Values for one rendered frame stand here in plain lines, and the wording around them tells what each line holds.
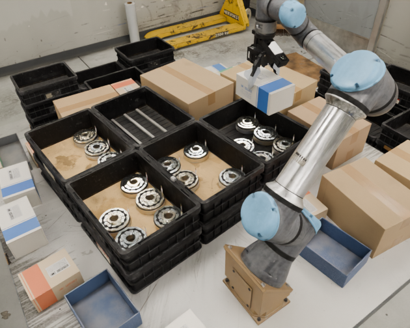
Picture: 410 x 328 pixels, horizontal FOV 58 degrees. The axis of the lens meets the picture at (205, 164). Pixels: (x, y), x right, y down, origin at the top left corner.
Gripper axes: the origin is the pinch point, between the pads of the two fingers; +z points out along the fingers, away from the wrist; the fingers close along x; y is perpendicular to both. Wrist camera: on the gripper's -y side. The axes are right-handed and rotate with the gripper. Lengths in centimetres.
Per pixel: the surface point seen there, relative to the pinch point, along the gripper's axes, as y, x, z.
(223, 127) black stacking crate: 18.7, 5.4, 27.8
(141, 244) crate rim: -26, 69, 18
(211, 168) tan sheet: -1.6, 26.6, 27.9
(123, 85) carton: 79, 27, 25
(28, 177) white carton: 41, 88, 32
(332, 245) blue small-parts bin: -50, 7, 41
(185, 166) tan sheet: 5.8, 34.2, 27.8
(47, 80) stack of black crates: 185, 47, 61
